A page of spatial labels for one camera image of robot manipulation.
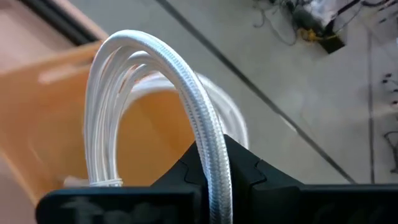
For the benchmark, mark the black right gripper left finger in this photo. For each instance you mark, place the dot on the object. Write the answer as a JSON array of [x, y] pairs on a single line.
[[140, 205]]

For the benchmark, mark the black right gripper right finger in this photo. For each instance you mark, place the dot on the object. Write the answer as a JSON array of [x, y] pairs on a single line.
[[295, 205]]

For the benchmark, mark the orange plastic bin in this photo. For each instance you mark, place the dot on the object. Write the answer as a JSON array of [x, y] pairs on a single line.
[[46, 124]]

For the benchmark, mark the black power adapter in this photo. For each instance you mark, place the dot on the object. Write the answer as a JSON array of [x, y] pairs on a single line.
[[332, 45]]

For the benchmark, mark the black aluminium table frame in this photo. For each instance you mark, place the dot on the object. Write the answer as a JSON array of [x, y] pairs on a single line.
[[62, 21]]

